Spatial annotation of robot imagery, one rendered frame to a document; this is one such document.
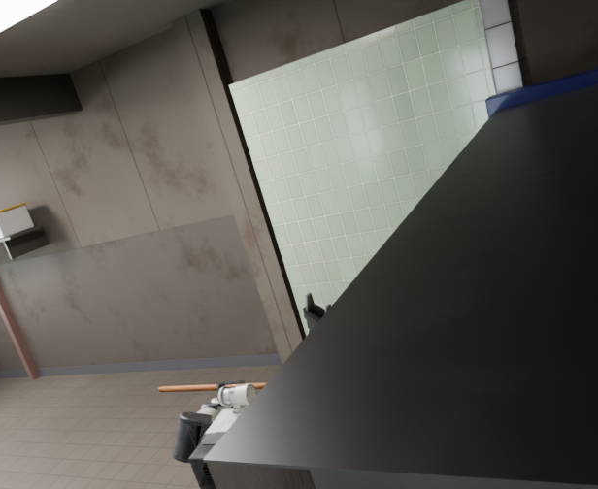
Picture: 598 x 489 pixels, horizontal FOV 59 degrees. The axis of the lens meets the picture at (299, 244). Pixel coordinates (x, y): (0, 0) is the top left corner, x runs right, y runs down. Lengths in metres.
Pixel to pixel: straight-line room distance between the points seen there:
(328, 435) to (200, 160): 4.79
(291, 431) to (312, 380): 0.06
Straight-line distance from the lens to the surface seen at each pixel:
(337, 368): 0.40
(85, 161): 6.00
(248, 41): 4.68
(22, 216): 6.52
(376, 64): 3.11
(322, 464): 0.31
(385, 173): 3.17
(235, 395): 1.80
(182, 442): 1.97
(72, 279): 6.75
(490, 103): 2.17
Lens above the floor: 2.28
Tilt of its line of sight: 13 degrees down
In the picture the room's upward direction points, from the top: 17 degrees counter-clockwise
